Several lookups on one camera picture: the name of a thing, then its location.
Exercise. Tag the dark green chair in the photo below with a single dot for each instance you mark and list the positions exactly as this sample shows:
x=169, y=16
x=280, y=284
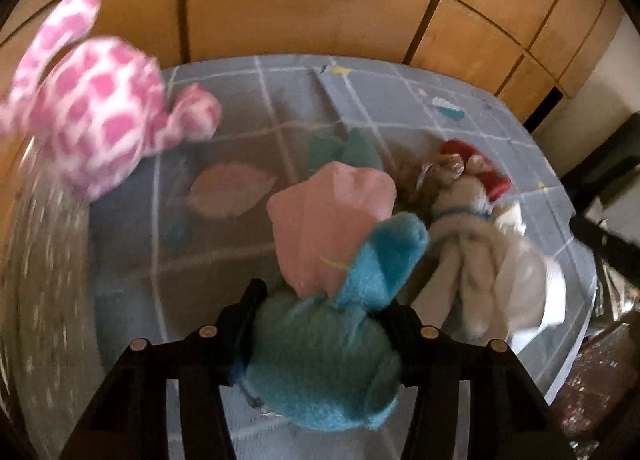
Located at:
x=610, y=155

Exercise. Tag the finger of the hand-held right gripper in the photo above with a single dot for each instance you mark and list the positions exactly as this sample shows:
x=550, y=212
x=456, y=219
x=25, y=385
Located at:
x=590, y=235

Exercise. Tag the white doll with dark hair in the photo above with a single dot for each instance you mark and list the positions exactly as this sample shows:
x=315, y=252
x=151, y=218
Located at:
x=475, y=250

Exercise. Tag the pink spotted plush toy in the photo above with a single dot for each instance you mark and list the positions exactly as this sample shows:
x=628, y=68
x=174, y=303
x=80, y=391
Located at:
x=100, y=105

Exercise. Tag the bed with grey patterned sheet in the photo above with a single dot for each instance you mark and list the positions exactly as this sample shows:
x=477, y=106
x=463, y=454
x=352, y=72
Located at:
x=300, y=105

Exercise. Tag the crinkled plastic bag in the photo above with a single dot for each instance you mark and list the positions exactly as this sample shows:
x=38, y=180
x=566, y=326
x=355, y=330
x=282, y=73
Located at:
x=620, y=290

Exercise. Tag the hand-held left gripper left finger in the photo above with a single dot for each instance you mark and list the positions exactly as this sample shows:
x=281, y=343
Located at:
x=240, y=330

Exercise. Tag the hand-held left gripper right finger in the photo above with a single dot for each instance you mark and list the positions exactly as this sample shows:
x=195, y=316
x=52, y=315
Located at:
x=405, y=340

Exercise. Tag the teal and pink plush toy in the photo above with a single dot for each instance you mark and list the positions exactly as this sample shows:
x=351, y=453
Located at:
x=320, y=360

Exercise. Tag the clear plastic container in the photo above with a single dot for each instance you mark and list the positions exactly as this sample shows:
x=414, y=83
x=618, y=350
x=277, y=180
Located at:
x=45, y=290

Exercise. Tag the wooden wardrobe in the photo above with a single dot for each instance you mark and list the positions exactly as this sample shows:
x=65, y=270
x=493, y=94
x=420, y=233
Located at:
x=300, y=5

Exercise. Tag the red snowman sock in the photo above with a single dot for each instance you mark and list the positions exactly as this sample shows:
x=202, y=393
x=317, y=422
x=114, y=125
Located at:
x=492, y=180

